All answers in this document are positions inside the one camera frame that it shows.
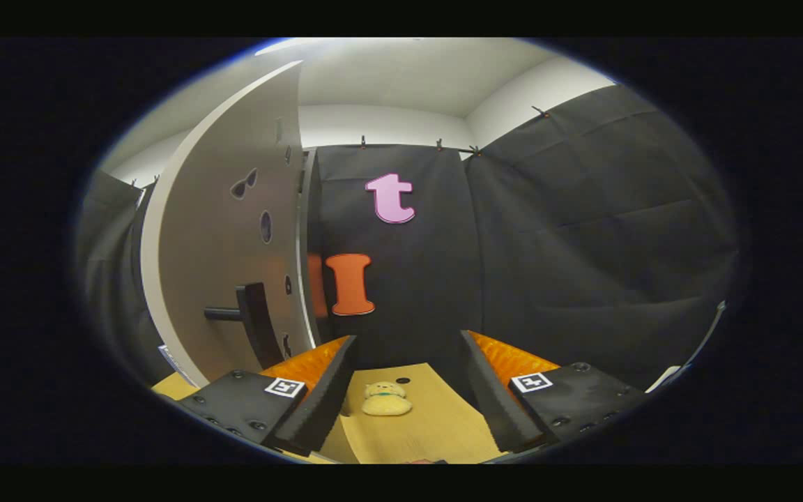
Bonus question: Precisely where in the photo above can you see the grey cabinet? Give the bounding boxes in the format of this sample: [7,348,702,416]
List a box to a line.
[296,146,329,349]

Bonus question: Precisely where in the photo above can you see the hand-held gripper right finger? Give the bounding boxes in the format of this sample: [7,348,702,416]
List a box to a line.
[460,330,653,454]

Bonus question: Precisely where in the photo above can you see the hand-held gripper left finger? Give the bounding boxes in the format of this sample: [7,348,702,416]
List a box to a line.
[165,335,360,457]

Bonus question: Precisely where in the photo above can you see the black backdrop cloth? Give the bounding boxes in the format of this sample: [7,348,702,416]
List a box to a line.
[75,84,740,391]

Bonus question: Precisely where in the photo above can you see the white cabinet door black handle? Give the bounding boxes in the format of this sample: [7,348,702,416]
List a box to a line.
[140,61,319,388]

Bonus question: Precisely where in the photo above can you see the yellow plush toy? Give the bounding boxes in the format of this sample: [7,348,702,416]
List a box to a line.
[361,380,414,418]

